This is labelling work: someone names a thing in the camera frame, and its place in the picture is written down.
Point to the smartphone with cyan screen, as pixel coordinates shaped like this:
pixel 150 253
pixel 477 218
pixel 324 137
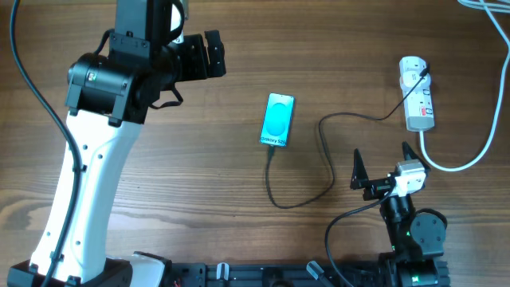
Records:
pixel 277 120

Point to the white power strip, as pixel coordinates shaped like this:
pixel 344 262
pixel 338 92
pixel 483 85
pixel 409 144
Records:
pixel 418 105

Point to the white charger plug adapter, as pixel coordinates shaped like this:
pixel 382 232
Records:
pixel 414 79

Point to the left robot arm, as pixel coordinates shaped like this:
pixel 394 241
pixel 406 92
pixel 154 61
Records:
pixel 110 92

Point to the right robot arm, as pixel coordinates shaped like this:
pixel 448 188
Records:
pixel 417 236

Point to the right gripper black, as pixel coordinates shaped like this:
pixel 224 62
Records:
pixel 360 181

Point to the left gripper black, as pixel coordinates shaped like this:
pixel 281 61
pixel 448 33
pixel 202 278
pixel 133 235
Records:
pixel 199 69

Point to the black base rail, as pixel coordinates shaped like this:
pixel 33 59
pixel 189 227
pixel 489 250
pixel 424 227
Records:
pixel 383 272

